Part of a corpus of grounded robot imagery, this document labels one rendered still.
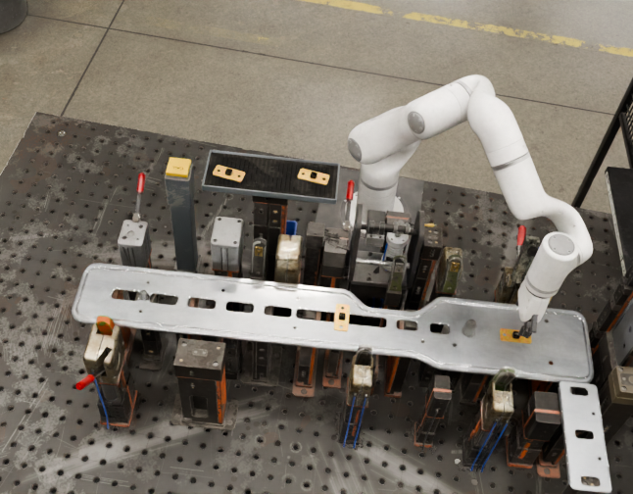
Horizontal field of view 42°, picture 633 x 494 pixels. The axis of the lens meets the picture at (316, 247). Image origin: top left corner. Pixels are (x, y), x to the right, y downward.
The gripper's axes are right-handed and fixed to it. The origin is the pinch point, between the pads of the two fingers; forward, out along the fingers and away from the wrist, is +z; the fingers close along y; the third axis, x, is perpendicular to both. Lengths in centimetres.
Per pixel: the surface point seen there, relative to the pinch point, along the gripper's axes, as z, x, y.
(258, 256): 3, -71, -12
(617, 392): 4.0, 23.7, 16.4
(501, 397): 4.1, -5.9, 21.3
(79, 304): 9, -115, 5
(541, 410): 10.4, 6.0, 20.2
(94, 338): 3, -107, 18
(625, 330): 0.3, 26.7, 0.1
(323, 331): 9, -51, 5
